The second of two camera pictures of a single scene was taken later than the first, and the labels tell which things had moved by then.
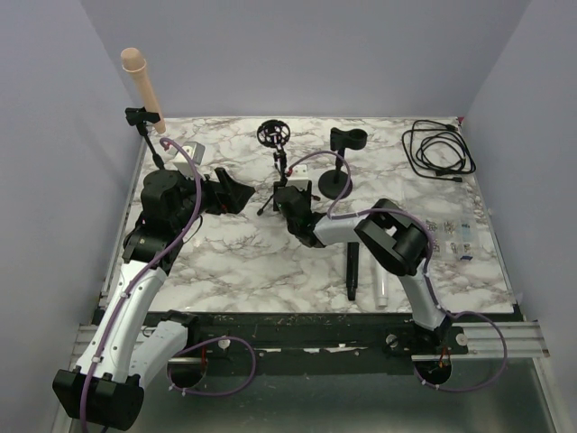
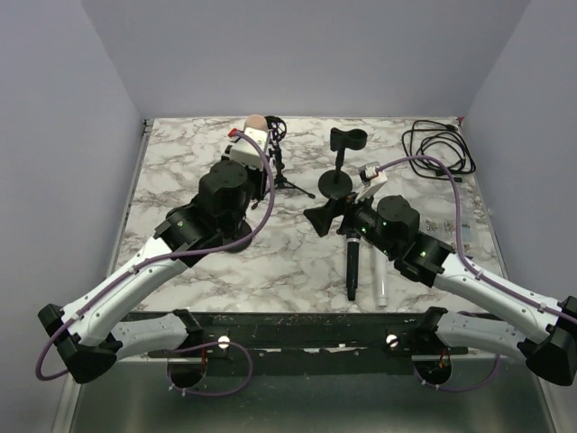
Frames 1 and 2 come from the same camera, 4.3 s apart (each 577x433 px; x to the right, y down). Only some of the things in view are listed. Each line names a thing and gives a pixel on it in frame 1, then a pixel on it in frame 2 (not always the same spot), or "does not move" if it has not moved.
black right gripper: (306, 194) -> (322, 217)
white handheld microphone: (380, 287) does not move
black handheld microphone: (352, 269) does not move
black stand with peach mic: (138, 116) -> (228, 225)
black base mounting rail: (304, 343) does not move
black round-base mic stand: (332, 183) does not move
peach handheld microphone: (133, 60) -> (256, 121)
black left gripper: (240, 193) -> (258, 174)
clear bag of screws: (454, 240) does not move
